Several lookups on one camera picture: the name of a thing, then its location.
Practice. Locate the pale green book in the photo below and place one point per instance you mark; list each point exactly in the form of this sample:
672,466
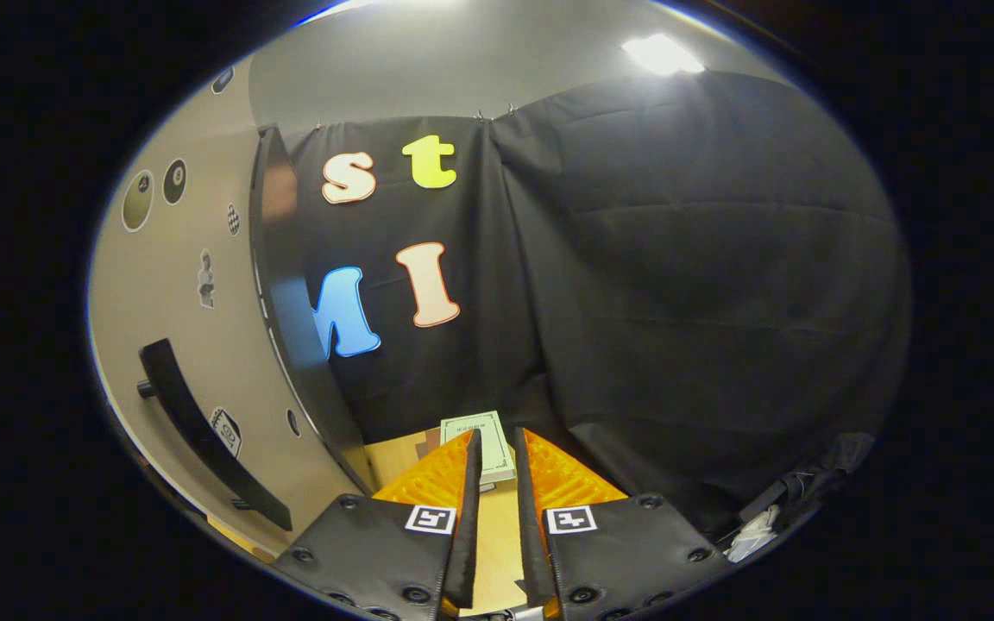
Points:
494,440

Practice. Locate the beige cabinet door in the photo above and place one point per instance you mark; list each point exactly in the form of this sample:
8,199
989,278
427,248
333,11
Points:
178,345

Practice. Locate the white crumpled cloth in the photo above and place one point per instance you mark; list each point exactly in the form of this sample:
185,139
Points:
751,535

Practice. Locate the black backdrop cloth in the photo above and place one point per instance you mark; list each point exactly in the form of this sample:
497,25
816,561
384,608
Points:
678,285

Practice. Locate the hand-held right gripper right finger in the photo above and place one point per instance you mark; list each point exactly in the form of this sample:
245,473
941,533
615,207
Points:
527,517

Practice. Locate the short ceiling light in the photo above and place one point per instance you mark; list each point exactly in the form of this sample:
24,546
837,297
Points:
661,53

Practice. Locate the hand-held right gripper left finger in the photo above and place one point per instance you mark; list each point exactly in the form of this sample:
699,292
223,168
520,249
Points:
469,517

